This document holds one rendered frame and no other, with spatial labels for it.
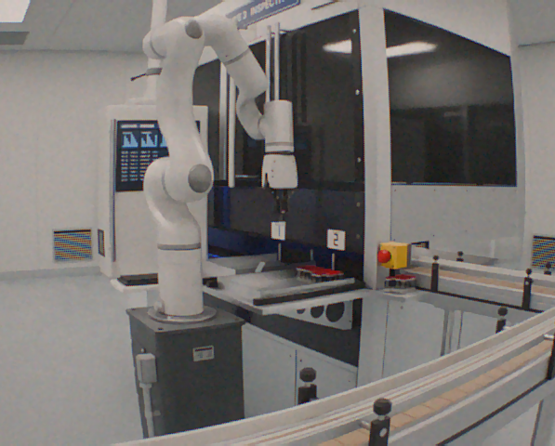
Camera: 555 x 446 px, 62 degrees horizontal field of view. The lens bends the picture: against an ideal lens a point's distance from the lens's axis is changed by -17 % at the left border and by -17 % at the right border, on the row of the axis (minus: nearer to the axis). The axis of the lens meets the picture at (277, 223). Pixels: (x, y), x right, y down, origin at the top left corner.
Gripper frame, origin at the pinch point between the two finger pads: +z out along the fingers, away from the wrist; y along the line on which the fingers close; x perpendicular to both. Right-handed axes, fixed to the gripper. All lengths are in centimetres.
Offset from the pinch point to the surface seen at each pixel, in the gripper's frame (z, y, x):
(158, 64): -67, 4, -87
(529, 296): 26, -33, 68
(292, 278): 24.4, -16.0, -17.3
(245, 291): 23.9, 12.9, -0.5
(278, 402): 82, -26, -43
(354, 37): -55, -24, 12
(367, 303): 31.1, -24.1, 11.3
